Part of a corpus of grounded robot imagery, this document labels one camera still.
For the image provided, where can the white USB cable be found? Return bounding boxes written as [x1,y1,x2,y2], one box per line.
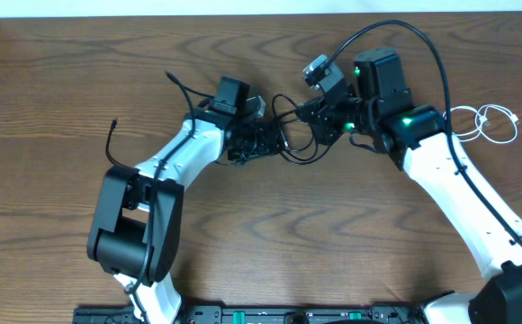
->
[443,103,521,145]

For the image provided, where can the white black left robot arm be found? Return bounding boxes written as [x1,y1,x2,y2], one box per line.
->
[86,96,280,323]

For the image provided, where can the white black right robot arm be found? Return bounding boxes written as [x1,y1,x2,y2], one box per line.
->
[301,56,522,323]

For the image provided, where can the black right camera cable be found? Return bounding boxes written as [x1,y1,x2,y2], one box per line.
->
[303,19,522,275]

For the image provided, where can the black camera cable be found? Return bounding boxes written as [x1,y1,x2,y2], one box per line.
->
[303,19,522,275]
[123,69,215,316]

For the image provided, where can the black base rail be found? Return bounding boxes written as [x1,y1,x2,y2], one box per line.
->
[72,304,426,324]

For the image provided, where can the black left camera cable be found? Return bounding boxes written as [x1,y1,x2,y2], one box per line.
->
[123,69,215,316]

